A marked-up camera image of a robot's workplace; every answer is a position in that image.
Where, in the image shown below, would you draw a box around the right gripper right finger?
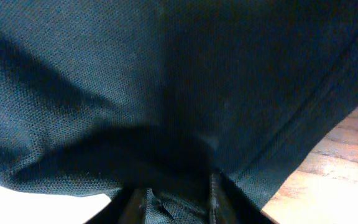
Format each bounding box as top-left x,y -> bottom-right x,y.
209,172 -> 274,224

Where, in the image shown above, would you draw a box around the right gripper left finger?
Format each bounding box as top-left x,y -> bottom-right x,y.
86,187 -> 147,224

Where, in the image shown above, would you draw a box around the black t-shirt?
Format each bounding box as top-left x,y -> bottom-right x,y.
0,0 -> 358,223

